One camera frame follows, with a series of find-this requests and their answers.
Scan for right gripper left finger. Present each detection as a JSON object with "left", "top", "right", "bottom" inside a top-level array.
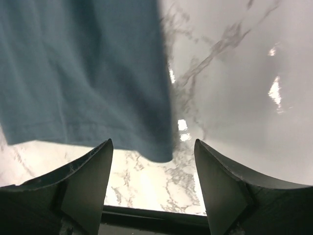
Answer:
[{"left": 0, "top": 140, "right": 113, "bottom": 235}]

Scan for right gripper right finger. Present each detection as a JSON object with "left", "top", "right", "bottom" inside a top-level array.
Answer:
[{"left": 194, "top": 140, "right": 313, "bottom": 235}]

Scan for blue-grey t-shirt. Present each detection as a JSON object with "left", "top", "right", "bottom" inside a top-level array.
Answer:
[{"left": 0, "top": 0, "right": 173, "bottom": 163}]

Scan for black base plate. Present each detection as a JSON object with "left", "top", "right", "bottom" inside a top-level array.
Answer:
[{"left": 98, "top": 206, "right": 210, "bottom": 235}]

